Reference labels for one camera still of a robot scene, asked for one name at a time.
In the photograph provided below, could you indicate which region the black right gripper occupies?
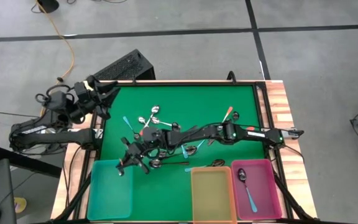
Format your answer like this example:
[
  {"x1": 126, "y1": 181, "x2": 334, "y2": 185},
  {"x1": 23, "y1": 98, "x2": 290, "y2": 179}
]
[{"x1": 115, "y1": 126, "x2": 168, "y2": 175}]

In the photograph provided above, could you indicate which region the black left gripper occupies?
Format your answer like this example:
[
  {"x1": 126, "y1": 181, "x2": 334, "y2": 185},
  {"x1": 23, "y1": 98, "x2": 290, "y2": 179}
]
[{"x1": 72, "y1": 76, "x2": 122, "y2": 121}]

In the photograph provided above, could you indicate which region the pile of metal cutlery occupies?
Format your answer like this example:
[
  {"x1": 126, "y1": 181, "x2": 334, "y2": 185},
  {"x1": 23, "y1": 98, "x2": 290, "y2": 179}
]
[{"x1": 149, "y1": 159, "x2": 191, "y2": 170}]

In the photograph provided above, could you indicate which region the metal spoon at top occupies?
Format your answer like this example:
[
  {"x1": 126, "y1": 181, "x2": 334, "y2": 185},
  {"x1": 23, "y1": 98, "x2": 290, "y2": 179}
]
[{"x1": 158, "y1": 150, "x2": 188, "y2": 159}]

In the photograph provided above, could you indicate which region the black computer tower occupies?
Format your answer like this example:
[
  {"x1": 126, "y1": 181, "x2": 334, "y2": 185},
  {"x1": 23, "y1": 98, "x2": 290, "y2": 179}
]
[{"x1": 93, "y1": 49, "x2": 157, "y2": 82}]

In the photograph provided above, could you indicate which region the teal plastic bin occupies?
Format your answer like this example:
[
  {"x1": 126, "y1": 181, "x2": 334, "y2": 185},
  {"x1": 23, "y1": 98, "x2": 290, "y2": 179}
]
[{"x1": 86, "y1": 158, "x2": 134, "y2": 221}]

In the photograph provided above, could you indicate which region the black support strut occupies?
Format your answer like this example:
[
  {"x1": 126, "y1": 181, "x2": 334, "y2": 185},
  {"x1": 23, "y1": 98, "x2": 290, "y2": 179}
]
[
  {"x1": 53, "y1": 172, "x2": 93, "y2": 222},
  {"x1": 273, "y1": 172, "x2": 310, "y2": 222},
  {"x1": 0, "y1": 146, "x2": 63, "y2": 179}
]

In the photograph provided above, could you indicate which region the green table mat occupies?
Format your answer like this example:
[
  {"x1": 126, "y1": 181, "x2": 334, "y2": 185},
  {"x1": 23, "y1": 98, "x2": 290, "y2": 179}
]
[{"x1": 99, "y1": 85, "x2": 265, "y2": 222}]

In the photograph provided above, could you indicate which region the orange plastic bin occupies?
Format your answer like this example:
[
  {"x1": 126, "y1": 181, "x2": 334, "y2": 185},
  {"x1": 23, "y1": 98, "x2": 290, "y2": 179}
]
[{"x1": 190, "y1": 166, "x2": 238, "y2": 224}]

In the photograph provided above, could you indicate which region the black round stand base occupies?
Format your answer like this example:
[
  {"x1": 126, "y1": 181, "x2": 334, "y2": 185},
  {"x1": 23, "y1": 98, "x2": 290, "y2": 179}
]
[{"x1": 37, "y1": 0, "x2": 60, "y2": 14}]

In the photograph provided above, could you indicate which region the yellow purple floor sticker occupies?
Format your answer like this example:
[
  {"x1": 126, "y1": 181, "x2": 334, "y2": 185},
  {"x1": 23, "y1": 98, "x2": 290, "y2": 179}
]
[{"x1": 13, "y1": 197, "x2": 28, "y2": 215}]

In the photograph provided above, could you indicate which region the pink plastic bin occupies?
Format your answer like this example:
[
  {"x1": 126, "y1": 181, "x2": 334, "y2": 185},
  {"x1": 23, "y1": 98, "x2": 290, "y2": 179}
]
[{"x1": 230, "y1": 158, "x2": 283, "y2": 221}]

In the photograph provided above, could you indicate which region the orange extension cable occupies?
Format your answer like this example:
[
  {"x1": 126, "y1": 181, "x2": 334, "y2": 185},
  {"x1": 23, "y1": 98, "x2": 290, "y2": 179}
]
[{"x1": 35, "y1": 0, "x2": 76, "y2": 119}]

